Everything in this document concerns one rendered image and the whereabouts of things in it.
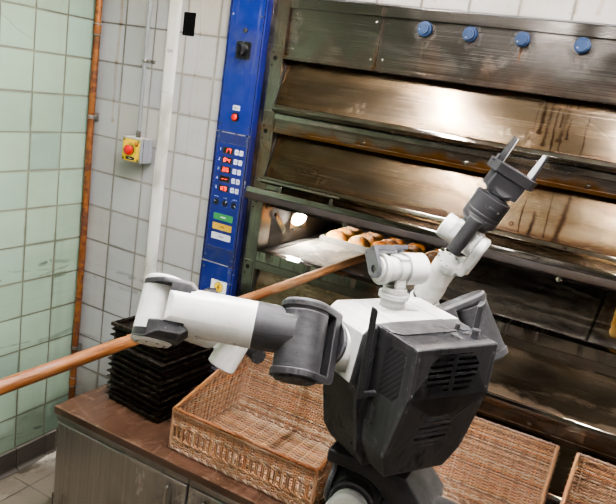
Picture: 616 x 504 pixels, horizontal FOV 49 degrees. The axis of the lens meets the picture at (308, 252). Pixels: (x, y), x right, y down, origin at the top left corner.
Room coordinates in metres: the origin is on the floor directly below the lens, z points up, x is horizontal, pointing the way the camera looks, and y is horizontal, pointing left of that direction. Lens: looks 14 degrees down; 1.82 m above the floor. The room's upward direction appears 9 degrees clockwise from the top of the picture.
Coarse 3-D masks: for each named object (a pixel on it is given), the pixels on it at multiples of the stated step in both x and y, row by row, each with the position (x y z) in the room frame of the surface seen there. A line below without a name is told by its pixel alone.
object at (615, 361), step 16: (256, 256) 2.46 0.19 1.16; (272, 256) 2.43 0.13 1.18; (288, 256) 2.45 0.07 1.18; (304, 272) 2.37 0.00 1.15; (336, 272) 2.33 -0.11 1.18; (352, 288) 2.28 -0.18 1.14; (368, 288) 2.26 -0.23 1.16; (496, 320) 2.06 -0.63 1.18; (512, 320) 2.08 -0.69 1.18; (512, 336) 2.03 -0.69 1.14; (528, 336) 2.01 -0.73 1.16; (544, 336) 1.99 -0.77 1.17; (560, 336) 1.99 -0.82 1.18; (576, 352) 1.94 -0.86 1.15; (592, 352) 1.92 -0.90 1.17; (608, 352) 1.91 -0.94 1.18
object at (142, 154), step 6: (126, 138) 2.68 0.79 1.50; (132, 138) 2.67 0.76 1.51; (138, 138) 2.66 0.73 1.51; (144, 138) 2.70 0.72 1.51; (126, 144) 2.68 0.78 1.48; (132, 144) 2.66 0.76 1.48; (138, 144) 2.65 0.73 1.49; (144, 144) 2.66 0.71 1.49; (150, 144) 2.70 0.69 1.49; (138, 150) 2.65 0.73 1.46; (144, 150) 2.67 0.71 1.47; (150, 150) 2.70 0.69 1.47; (126, 156) 2.68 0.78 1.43; (132, 156) 2.66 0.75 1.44; (138, 156) 2.65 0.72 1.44; (144, 156) 2.67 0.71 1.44; (150, 156) 2.70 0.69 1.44; (132, 162) 2.67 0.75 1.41; (138, 162) 2.65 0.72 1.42; (144, 162) 2.67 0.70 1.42; (150, 162) 2.70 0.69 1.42
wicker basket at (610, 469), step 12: (576, 456) 1.87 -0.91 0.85; (588, 456) 1.87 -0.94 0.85; (576, 468) 1.82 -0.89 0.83; (588, 468) 1.85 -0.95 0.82; (600, 468) 1.84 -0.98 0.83; (612, 468) 1.83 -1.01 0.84; (588, 480) 1.84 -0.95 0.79; (600, 480) 1.83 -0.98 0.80; (612, 480) 1.82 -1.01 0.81; (564, 492) 1.72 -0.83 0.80; (576, 492) 1.84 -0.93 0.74; (588, 492) 1.83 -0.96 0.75; (600, 492) 1.82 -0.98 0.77; (612, 492) 1.81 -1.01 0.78
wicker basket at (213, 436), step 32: (224, 384) 2.25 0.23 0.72; (256, 384) 2.35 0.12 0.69; (288, 384) 2.30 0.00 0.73; (320, 384) 2.25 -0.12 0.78; (192, 416) 1.96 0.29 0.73; (224, 416) 2.25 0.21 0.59; (256, 416) 2.29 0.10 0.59; (288, 416) 2.26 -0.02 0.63; (320, 416) 2.22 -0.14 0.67; (192, 448) 1.96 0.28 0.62; (224, 448) 2.04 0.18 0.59; (256, 448) 1.85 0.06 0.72; (288, 448) 2.10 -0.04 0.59; (320, 448) 2.13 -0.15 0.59; (256, 480) 1.85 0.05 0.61; (288, 480) 1.80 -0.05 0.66; (320, 480) 1.78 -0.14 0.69
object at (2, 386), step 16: (320, 272) 2.22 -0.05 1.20; (272, 288) 1.95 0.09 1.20; (288, 288) 2.03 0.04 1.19; (128, 336) 1.43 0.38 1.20; (80, 352) 1.31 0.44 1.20; (96, 352) 1.33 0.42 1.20; (112, 352) 1.37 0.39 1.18; (32, 368) 1.20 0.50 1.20; (48, 368) 1.22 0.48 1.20; (64, 368) 1.25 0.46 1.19; (0, 384) 1.13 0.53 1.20; (16, 384) 1.15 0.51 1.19
